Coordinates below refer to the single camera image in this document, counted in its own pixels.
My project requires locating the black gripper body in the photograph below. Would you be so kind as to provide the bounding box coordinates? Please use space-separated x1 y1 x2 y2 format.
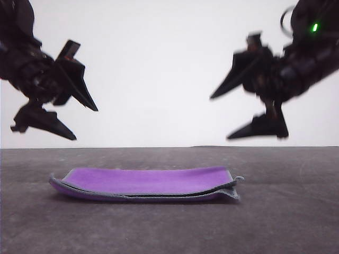
243 31 309 114
10 39 82 132

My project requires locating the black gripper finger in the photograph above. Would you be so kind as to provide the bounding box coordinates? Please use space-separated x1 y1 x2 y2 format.
227 105 289 140
210 50 265 99
25 105 77 141
57 57 99 111

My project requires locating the purple towel with grey hem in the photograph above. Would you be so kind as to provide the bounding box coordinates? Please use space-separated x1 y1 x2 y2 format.
48 166 246 204

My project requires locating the grey table cloth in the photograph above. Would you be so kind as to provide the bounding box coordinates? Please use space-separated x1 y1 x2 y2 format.
0 145 339 254

